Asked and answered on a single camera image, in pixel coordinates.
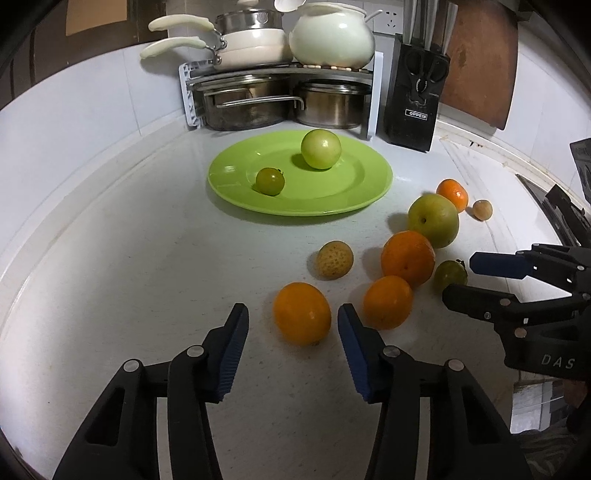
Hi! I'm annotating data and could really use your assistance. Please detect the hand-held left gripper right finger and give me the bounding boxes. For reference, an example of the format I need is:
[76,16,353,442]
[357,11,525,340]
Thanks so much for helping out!
[337,303,532,480]

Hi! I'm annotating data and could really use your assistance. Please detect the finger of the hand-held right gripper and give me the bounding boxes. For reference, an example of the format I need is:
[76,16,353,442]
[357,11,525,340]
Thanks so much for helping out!
[442,284,583,339]
[469,244,591,296]

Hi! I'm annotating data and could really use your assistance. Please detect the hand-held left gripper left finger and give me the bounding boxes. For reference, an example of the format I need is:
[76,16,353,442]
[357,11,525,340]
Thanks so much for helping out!
[53,302,250,480]

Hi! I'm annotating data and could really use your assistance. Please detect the small green fruit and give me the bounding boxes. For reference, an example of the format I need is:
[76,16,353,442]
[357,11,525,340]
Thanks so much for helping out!
[434,260,468,291]
[255,167,285,195]

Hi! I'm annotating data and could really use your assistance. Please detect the orange with stem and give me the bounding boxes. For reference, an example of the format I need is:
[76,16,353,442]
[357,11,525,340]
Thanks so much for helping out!
[273,282,332,347]

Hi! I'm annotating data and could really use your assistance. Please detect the green pear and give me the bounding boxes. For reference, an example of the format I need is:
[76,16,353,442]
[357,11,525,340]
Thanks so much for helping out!
[407,194,460,248]

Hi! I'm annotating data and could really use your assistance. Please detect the large orange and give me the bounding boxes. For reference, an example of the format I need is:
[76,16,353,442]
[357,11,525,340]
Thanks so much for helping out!
[381,230,436,289]

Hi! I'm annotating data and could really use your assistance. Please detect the small tangerine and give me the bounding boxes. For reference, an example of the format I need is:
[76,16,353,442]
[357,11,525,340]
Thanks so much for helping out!
[436,178,469,213]

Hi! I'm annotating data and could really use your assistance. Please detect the yellow bumpy lychee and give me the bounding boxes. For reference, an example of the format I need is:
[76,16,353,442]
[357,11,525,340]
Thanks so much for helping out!
[315,240,354,280]

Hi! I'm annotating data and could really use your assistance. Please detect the green plate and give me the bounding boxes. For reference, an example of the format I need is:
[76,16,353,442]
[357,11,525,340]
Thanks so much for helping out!
[208,130,394,217]

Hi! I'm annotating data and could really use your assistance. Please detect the medium orange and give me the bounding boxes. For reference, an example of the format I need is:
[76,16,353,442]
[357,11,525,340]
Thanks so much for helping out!
[363,275,414,330]

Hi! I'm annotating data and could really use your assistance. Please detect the black knife block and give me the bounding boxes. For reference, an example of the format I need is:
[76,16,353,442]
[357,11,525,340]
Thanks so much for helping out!
[383,33,451,153]

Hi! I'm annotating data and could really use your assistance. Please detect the wooden cutting board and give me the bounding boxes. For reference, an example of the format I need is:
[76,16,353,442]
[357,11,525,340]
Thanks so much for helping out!
[441,0,520,132]

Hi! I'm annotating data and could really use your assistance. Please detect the black scissors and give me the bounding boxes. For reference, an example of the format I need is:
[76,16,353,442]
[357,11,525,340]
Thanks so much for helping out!
[406,48,448,95]

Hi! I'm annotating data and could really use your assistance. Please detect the round green apple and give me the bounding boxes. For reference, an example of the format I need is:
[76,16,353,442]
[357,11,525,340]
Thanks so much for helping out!
[301,129,342,169]

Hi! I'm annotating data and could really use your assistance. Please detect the round steel pot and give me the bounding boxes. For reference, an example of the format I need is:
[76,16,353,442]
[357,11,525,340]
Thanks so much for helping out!
[295,80,370,130]

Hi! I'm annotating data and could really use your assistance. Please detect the white pot rack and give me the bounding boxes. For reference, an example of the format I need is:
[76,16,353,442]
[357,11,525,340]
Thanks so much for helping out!
[179,52,384,140]

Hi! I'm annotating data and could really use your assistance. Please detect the white ceramic pot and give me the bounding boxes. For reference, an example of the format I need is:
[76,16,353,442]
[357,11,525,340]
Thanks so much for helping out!
[288,2,376,68]

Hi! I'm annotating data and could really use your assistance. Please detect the dark wooden cabinet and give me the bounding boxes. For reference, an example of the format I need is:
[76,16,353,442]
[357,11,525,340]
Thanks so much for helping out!
[0,0,153,112]

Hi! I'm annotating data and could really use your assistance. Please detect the steel pot with long handle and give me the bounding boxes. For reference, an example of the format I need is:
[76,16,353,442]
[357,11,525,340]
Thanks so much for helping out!
[193,76,306,131]

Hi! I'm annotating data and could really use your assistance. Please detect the steel knife handle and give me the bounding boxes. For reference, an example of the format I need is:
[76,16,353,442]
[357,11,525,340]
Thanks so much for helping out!
[441,0,458,52]
[427,0,442,49]
[410,0,426,46]

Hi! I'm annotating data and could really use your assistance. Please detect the white wall socket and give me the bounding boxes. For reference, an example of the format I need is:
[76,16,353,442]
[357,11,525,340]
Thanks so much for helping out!
[369,0,402,33]

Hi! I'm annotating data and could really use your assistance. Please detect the cream saucepans with handles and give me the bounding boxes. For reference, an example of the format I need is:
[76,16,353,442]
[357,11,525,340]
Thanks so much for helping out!
[141,28,289,71]

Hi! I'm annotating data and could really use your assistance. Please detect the lidded steel pot cream handle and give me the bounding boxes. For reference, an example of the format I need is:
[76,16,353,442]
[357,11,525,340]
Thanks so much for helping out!
[148,9,284,35]

